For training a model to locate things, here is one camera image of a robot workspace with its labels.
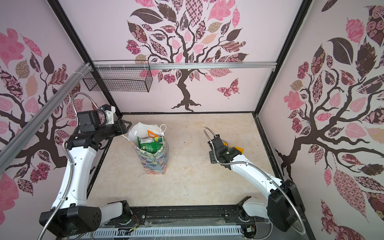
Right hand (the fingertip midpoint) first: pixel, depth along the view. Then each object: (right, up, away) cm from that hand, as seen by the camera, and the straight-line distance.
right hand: (218, 152), depth 85 cm
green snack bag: (-37, +6, -8) cm, 38 cm away
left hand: (-47, +15, -12) cm, 51 cm away
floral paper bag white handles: (-34, -4, -9) cm, 36 cm away
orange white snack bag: (-39, +11, +1) cm, 41 cm away
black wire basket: (-63, +49, +10) cm, 80 cm away
